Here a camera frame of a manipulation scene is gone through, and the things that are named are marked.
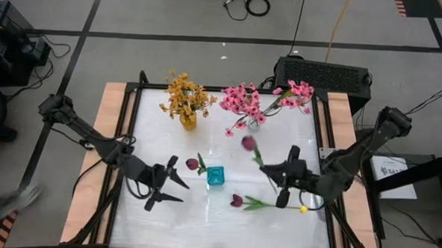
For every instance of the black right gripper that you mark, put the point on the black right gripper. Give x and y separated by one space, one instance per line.
297 176

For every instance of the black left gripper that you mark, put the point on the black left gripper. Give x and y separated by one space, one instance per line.
148 173

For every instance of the blue cut-glass vase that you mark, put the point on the blue cut-glass vase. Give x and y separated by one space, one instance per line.
215 175

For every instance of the pink artificial flower bunch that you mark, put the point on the pink artificial flower bunch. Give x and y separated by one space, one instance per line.
240 102
295 91

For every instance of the yellow artificial flower bunch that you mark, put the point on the yellow artificial flower bunch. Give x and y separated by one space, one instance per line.
201 100
173 95

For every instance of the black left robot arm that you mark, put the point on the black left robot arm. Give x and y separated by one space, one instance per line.
93 137

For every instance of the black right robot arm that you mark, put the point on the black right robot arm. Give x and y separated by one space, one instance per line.
354 159

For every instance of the clear glass vase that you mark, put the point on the clear glass vase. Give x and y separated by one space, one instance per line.
254 126

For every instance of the yellow glass vase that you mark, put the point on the yellow glass vase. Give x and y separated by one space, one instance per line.
188 122

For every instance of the light wooden side board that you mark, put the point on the light wooden side board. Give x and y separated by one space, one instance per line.
341 114
114 97

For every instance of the black computer case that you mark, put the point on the black computer case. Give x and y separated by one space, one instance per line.
320 74

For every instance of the white printed box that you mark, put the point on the white printed box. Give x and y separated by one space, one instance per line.
397 184

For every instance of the person's foot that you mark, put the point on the person's foot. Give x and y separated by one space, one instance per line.
15 203

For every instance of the black side stand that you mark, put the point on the black side stand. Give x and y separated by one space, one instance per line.
428 166

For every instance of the black orange striped mat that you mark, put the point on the black orange striped mat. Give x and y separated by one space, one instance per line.
5 230
420 7

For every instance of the black equipment cart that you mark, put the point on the black equipment cart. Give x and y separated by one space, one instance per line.
7 47

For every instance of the black metal table frame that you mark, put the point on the black metal table frame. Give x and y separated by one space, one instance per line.
151 86

